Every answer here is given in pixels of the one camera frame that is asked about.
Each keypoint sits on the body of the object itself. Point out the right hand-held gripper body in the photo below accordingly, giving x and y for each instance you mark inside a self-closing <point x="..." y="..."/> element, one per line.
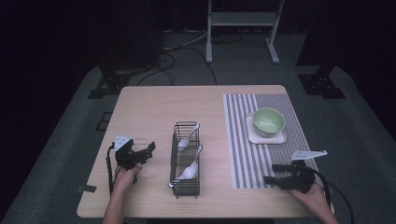
<point x="300" y="179"/>

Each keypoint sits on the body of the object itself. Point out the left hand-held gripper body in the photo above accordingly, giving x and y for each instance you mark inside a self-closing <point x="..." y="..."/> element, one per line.
<point x="124" y="155"/>

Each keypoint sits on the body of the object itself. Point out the white square coaster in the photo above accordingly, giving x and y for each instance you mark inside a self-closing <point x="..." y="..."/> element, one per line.
<point x="264" y="139"/>

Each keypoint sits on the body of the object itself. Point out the grey tape strip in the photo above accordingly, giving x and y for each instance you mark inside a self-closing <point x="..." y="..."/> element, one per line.
<point x="87" y="188"/>

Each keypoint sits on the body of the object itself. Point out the white metal stand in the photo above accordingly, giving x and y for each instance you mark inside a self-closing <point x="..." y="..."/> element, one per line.
<point x="243" y="18"/>

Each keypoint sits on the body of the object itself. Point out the green bowl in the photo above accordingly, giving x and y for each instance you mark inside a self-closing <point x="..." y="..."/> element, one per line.
<point x="268" y="123"/>

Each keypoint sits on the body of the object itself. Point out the person's left hand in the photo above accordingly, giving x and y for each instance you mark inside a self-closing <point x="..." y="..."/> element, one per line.
<point x="126" y="180"/>

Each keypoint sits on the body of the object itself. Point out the person's right hand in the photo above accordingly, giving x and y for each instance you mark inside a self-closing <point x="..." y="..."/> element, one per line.
<point x="313" y="199"/>

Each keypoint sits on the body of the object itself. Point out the grey striped placemat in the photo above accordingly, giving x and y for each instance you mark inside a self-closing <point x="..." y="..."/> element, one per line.
<point x="249" y="161"/>

